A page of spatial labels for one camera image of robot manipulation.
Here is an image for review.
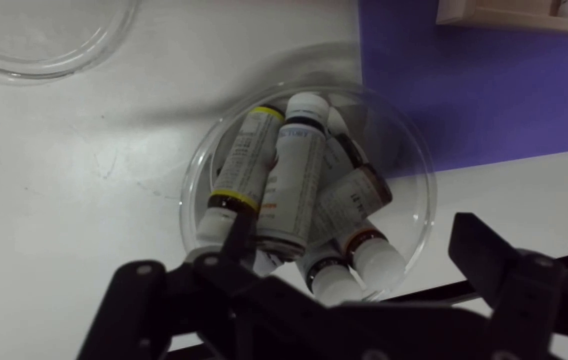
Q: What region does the brown banded bottle in container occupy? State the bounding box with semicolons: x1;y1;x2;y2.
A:
312;167;405;290

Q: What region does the tall white bottle in container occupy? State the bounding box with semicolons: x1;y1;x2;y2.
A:
256;92;329;261

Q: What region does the wooden tray with divider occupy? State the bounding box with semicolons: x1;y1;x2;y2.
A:
436;0;568;34

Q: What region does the purple paper mat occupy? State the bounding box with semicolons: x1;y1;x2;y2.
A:
358;0;568;170

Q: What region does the clear round lid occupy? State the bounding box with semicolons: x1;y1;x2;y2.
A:
0;0;141;81

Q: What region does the black banded bottle in container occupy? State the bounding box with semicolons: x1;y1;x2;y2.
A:
295;243;364;307

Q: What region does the yellow banded bottle in container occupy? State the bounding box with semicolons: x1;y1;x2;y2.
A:
188;105;283;262

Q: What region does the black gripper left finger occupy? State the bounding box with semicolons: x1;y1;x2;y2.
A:
73;211;279;360

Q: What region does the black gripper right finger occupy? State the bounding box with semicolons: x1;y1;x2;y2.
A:
447;213;568;360

